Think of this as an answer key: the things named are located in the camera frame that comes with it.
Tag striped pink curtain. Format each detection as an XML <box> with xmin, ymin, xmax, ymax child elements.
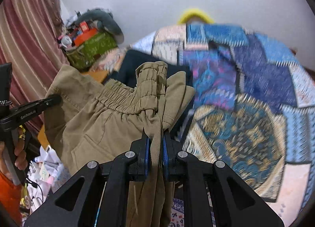
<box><xmin>0</xmin><ymin>0</ymin><xmax>72</xmax><ymax>136</ymax></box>

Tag khaki olive shorts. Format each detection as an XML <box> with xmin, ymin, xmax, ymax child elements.
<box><xmin>44</xmin><ymin>61</ymin><xmax>195</xmax><ymax>226</ymax></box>

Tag green patterned storage bag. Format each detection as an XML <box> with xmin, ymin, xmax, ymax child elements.
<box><xmin>65</xmin><ymin>32</ymin><xmax>118</xmax><ymax>71</ymax></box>

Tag person left hand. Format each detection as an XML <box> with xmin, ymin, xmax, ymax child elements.
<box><xmin>1</xmin><ymin>126</ymin><xmax>28</xmax><ymax>186</ymax></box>

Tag dark navy folded garment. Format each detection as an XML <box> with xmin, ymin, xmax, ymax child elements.
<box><xmin>108</xmin><ymin>49</ymin><xmax>193</xmax><ymax>88</ymax></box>

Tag orange sleeve forearm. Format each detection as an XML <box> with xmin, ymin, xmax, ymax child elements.
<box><xmin>0</xmin><ymin>173</ymin><xmax>22</xmax><ymax>226</ymax></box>

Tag orange red box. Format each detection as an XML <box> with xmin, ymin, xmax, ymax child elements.
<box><xmin>73</xmin><ymin>21</ymin><xmax>98</xmax><ymax>47</ymax></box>

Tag grey plush toy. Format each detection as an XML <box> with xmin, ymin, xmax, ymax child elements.
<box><xmin>74</xmin><ymin>8</ymin><xmax>124</xmax><ymax>45</ymax></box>

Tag yellow foam bed rail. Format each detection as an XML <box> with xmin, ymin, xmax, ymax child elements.
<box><xmin>177</xmin><ymin>8</ymin><xmax>215</xmax><ymax>25</ymax></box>

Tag blue patchwork bedspread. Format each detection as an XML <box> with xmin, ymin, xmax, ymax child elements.
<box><xmin>132</xmin><ymin>23</ymin><xmax>314</xmax><ymax>226</ymax></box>

